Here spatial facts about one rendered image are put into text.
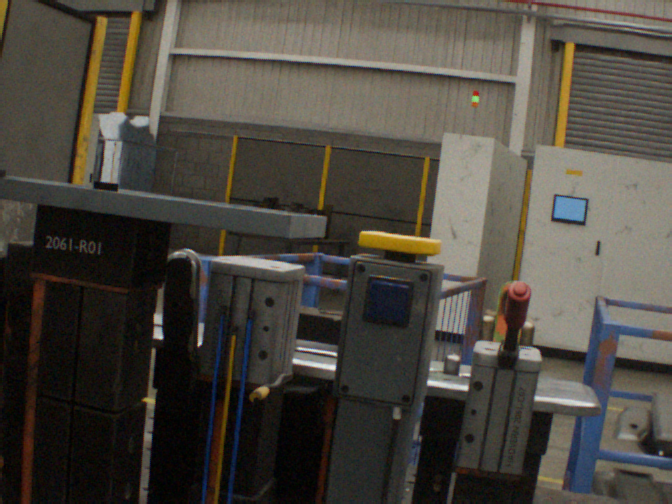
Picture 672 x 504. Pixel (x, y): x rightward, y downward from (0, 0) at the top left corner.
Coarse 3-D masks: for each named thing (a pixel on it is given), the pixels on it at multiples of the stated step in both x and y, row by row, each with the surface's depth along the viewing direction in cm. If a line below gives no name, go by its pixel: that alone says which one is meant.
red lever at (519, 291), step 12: (516, 288) 73; (528, 288) 73; (516, 300) 73; (528, 300) 73; (516, 312) 75; (516, 324) 77; (516, 336) 80; (504, 348) 82; (516, 348) 83; (504, 360) 83; (516, 360) 83
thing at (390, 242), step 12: (360, 240) 71; (372, 240) 71; (384, 240) 71; (396, 240) 70; (408, 240) 70; (420, 240) 70; (432, 240) 72; (384, 252) 73; (396, 252) 72; (408, 252) 70; (420, 252) 70; (432, 252) 70
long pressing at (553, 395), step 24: (312, 360) 103; (336, 360) 106; (432, 360) 114; (432, 384) 98; (456, 384) 98; (552, 384) 106; (576, 384) 108; (552, 408) 95; (576, 408) 95; (600, 408) 96
